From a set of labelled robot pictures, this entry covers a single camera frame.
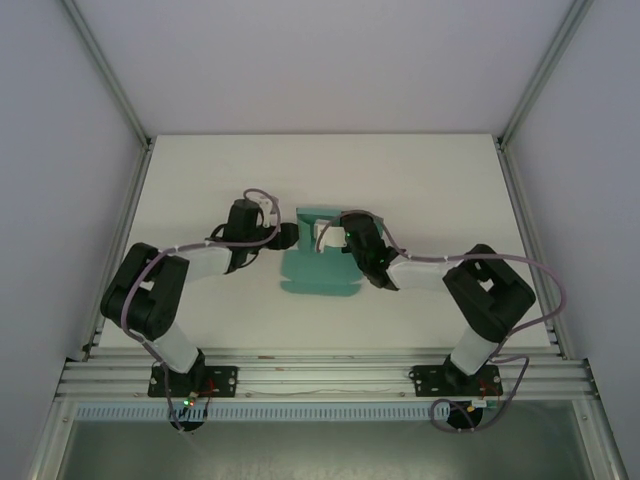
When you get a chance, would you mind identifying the shiny metal sheet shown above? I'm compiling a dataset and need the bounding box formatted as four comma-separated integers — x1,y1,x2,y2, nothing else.
52,418,601,480

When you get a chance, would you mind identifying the aluminium table side rail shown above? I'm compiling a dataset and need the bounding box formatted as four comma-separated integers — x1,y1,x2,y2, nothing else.
494,139,571,360
79,142,155,362

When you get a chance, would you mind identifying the aluminium mounting rail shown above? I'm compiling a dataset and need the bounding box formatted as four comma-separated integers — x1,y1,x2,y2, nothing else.
55,349,600,401

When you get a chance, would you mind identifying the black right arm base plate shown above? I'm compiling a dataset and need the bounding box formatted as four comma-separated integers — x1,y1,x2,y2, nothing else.
408,364,501,399

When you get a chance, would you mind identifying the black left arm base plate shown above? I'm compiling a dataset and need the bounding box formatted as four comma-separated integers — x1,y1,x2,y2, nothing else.
147,364,239,398

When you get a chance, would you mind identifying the grey slotted cable duct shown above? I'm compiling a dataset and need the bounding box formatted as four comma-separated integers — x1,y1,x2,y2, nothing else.
73,404,501,422

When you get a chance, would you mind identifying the black round cable grommet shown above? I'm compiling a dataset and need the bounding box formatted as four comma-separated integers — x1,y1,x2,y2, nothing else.
446,399,485,432
169,417,206,434

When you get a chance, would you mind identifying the aluminium frame post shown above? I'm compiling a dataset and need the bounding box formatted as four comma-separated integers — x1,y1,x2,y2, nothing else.
62,0,153,149
497,0,596,146

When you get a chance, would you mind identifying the aluminium lower frame bar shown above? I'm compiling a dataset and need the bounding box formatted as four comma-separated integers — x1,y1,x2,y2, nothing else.
574,399,629,480
27,399,76,480

